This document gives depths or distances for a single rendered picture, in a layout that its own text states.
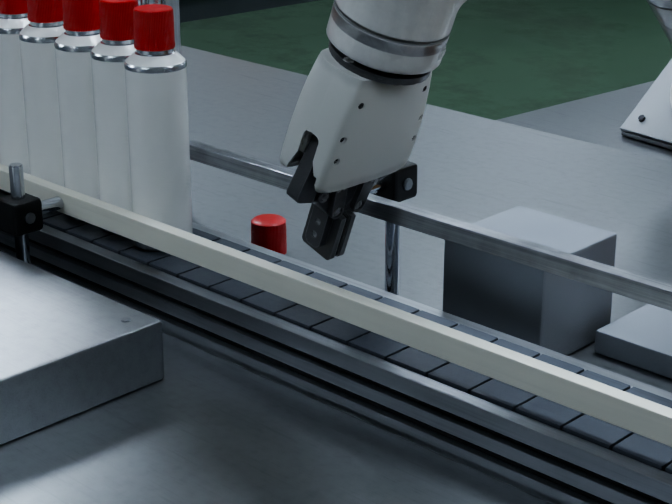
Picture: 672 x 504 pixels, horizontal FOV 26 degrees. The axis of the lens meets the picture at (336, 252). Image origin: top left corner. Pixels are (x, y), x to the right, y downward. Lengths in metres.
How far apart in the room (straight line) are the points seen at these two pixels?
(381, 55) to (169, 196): 0.31
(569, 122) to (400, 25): 0.87
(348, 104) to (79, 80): 0.35
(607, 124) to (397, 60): 0.86
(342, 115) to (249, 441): 0.24
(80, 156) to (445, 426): 0.47
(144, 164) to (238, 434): 0.28
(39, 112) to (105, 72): 0.11
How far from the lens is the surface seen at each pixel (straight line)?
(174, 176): 1.23
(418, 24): 0.98
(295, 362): 1.10
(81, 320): 1.12
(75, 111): 1.30
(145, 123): 1.22
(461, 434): 1.00
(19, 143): 1.40
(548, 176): 1.62
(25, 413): 1.06
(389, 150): 1.07
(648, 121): 1.77
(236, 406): 1.09
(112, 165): 1.27
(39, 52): 1.33
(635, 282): 0.98
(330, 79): 1.01
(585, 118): 1.86
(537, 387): 0.96
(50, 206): 1.30
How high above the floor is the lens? 1.32
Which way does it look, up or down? 21 degrees down
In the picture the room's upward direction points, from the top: straight up
